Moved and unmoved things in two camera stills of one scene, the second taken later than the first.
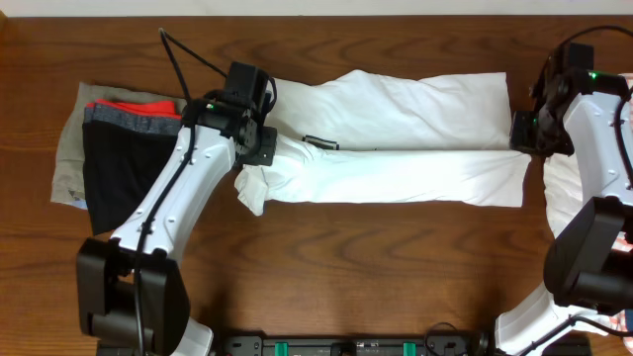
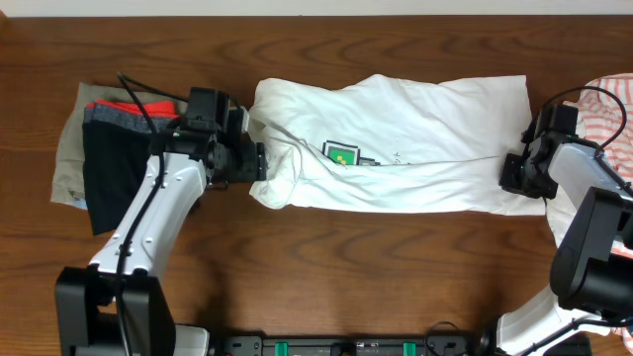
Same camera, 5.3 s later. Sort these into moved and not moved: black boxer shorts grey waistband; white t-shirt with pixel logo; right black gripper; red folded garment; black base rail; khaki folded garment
Moved: white t-shirt with pixel logo; right black gripper
Not moved: black base rail; red folded garment; khaki folded garment; black boxer shorts grey waistband
